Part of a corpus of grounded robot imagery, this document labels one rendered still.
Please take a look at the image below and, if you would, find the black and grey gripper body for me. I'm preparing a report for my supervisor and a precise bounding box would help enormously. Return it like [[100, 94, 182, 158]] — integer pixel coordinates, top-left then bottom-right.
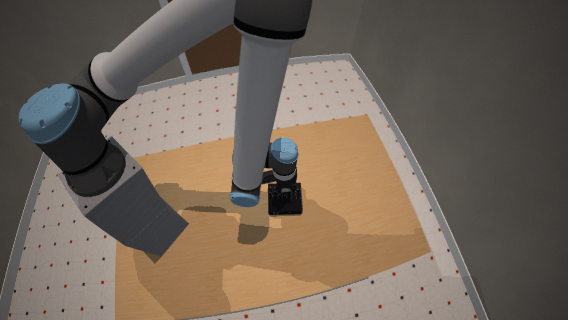
[[276, 167, 297, 190]]

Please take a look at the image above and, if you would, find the black lighting desk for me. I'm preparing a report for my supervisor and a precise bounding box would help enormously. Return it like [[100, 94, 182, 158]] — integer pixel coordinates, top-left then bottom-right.
[[268, 183, 303, 215]]

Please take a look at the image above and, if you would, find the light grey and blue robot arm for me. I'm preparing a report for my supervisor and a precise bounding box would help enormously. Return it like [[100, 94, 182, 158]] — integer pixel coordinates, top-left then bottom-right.
[[18, 0, 312, 207]]

